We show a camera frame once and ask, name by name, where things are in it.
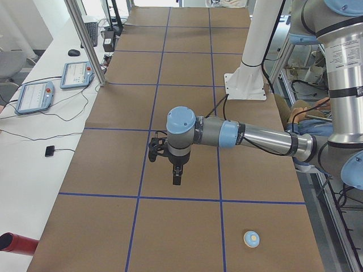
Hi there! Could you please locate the far blue teach pendant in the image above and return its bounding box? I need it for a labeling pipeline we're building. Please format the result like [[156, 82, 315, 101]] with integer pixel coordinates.
[[60, 61, 94, 90]]

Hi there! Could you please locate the seated person in blue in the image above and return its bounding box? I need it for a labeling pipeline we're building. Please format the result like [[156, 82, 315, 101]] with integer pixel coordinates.
[[274, 94, 333, 173]]

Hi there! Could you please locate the red cylinder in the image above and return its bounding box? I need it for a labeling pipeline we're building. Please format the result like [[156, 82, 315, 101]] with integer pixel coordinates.
[[1, 232, 39, 256]]

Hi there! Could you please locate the black computer mouse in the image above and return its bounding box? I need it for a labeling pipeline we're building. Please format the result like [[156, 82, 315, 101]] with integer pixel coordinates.
[[67, 49, 81, 57]]

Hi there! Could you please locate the blue teach pendant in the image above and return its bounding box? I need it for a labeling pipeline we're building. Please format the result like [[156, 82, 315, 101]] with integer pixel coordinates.
[[15, 81, 54, 115], [60, 61, 94, 90]]

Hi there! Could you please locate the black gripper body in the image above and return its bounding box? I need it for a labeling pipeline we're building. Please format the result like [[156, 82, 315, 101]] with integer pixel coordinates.
[[168, 153, 189, 173]]

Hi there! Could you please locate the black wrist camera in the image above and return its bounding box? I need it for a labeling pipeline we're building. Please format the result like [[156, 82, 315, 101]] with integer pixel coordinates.
[[148, 130, 168, 163]]

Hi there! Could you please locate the blue and cream bell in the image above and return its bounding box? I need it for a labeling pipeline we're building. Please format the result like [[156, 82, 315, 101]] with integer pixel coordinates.
[[243, 231, 260, 248]]

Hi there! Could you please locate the black power box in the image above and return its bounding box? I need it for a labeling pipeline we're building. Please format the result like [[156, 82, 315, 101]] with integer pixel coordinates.
[[103, 31, 116, 52]]

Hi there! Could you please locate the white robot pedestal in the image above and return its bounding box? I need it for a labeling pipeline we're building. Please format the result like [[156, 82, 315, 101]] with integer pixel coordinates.
[[224, 0, 285, 100]]

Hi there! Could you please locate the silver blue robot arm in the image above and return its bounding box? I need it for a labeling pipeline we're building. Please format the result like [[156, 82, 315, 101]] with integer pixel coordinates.
[[166, 1, 362, 189]]

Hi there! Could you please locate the small black square device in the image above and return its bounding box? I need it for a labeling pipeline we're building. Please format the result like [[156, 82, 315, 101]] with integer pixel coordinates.
[[45, 145, 55, 158]]

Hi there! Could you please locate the black keyboard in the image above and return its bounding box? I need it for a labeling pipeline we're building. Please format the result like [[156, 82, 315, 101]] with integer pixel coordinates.
[[84, 22, 98, 47]]

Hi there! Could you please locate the near blue teach pendant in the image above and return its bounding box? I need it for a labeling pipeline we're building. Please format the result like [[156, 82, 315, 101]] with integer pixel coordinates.
[[15, 81, 54, 115]]

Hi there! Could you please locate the aluminium frame post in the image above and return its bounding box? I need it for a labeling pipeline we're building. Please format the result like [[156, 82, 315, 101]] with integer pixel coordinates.
[[64, 0, 105, 87]]

